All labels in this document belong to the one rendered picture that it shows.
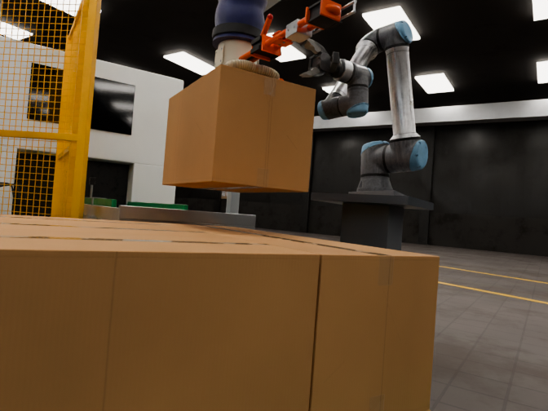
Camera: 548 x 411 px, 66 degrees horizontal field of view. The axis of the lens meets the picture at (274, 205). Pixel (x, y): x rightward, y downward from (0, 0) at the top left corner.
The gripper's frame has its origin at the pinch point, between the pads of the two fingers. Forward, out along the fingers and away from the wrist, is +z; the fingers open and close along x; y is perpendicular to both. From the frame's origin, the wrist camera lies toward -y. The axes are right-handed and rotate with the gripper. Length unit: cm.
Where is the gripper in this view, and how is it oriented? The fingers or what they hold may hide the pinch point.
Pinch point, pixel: (301, 55)
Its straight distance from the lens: 172.9
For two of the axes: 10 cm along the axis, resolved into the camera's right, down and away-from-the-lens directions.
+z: -8.5, -0.8, -5.2
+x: 0.8, -10.0, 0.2
